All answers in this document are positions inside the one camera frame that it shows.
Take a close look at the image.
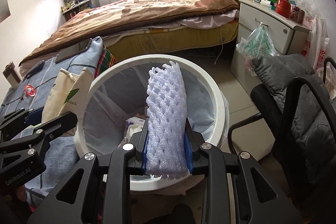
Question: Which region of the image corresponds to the white foam fruit net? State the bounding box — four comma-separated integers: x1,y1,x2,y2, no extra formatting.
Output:
146,61,189,180

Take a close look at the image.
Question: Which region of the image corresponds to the canvas tote bag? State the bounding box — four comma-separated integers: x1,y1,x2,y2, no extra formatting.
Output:
42,68,94,123

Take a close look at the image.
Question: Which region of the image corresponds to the white round trash bin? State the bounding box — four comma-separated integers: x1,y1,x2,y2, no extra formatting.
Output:
75,54,229,186

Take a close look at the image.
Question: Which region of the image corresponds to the blue checked table cloth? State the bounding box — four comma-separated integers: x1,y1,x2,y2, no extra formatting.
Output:
1,36,104,207

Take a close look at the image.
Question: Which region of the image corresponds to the brown white thermos mug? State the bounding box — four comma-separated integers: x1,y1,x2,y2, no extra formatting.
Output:
3,61,23,90

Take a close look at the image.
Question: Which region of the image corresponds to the dark glasses case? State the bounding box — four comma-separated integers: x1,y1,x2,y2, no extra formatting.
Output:
25,60,45,79

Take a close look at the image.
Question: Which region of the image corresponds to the black smartphone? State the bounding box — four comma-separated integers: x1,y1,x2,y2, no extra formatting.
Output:
55,39,92,64

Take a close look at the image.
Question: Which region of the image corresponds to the black office chair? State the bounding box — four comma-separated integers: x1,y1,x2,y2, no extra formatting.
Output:
227,56,336,214

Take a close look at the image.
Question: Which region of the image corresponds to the grey chair cushion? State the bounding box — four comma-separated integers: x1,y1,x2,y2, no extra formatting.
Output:
252,53,335,161

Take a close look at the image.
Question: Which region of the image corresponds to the bed with brown blanket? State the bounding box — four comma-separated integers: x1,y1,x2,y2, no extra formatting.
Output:
19,0,240,75

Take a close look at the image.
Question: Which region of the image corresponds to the green printed plastic bag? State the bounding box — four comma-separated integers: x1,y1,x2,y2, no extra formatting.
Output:
236,23,278,76

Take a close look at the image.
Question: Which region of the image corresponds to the cluttered side shelf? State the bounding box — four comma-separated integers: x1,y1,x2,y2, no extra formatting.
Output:
62,0,100,21

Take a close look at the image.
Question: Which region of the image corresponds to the white bedside cabinet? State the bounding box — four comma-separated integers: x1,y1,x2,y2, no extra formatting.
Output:
231,0,309,93

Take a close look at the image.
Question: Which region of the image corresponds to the red white plastic bag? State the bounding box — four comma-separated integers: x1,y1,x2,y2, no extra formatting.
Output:
301,15,330,71

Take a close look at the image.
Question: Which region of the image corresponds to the red jar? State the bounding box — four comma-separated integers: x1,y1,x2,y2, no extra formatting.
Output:
276,0,291,19

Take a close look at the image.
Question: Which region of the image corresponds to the dark red tin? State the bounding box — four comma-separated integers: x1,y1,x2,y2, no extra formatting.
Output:
290,5,305,24

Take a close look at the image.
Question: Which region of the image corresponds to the wall calendar poster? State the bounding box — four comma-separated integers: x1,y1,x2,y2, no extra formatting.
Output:
0,0,11,23

